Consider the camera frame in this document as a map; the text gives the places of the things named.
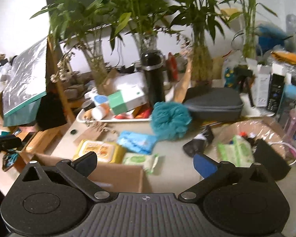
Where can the black crumpled wrapper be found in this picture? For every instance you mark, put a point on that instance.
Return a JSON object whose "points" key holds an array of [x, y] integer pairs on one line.
{"points": [[199, 143]]}

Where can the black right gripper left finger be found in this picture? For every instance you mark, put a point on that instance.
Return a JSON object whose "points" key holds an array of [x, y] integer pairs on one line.
{"points": [[76, 174]]}

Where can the black product box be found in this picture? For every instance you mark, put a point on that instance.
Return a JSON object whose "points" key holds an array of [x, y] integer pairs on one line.
{"points": [[276, 88]]}

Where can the bamboo plant in crystal vase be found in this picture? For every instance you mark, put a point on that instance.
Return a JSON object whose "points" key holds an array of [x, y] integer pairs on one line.
{"points": [[142, 19]]}

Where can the green tissue pack in basket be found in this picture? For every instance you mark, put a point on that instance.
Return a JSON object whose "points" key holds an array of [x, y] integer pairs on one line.
{"points": [[238, 152]]}

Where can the silver foil bag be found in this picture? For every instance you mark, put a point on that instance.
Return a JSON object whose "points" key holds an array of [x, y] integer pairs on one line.
{"points": [[28, 81]]}

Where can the yellow wet wipes pack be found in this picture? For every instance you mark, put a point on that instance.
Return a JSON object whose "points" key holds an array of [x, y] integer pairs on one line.
{"points": [[107, 152]]}

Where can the cardboard box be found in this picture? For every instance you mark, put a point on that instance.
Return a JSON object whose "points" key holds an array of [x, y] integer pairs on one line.
{"points": [[111, 177]]}

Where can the far right bamboo plant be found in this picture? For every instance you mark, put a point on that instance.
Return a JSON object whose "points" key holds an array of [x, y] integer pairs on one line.
{"points": [[249, 8]]}

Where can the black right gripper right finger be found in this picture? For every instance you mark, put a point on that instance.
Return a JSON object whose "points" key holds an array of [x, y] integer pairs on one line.
{"points": [[214, 175]]}

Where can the blue wet wipes pack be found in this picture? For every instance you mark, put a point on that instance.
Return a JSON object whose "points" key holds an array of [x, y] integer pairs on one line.
{"points": [[137, 142]]}

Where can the grey zippered hard case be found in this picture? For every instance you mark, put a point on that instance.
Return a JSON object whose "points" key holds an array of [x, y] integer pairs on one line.
{"points": [[213, 104]]}

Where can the green wet wipes pack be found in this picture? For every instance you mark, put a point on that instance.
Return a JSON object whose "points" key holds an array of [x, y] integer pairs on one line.
{"points": [[147, 162]]}

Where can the white serving tray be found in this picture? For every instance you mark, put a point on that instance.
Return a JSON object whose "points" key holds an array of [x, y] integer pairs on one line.
{"points": [[135, 115]]}

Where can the black insulated bottle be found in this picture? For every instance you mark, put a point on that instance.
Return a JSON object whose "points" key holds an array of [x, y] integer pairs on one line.
{"points": [[152, 62]]}

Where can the black pouch in basket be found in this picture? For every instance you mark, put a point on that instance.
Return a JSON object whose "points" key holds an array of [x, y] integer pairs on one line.
{"points": [[271, 160]]}

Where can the teal mesh bath loofah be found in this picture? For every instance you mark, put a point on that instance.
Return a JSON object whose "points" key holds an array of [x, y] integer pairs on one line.
{"points": [[170, 120]]}

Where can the white orange cream bottle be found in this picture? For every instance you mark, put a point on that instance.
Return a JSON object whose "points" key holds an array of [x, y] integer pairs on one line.
{"points": [[100, 112]]}

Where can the white product box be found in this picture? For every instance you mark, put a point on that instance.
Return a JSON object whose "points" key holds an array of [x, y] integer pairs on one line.
{"points": [[261, 82]]}

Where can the small black tripod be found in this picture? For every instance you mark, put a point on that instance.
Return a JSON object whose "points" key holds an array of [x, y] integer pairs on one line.
{"points": [[243, 74]]}

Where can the white and green box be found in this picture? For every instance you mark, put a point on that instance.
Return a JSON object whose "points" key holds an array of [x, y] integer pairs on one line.
{"points": [[126, 99]]}

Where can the bamboo plant in glass vase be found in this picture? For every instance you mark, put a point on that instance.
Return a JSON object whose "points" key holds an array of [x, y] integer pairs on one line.
{"points": [[78, 23]]}

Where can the tall bamboo plant vase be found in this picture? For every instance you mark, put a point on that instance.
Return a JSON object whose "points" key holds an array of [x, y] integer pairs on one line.
{"points": [[203, 16]]}

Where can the brown paper bag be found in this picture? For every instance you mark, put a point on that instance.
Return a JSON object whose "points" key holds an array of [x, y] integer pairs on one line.
{"points": [[183, 85]]}

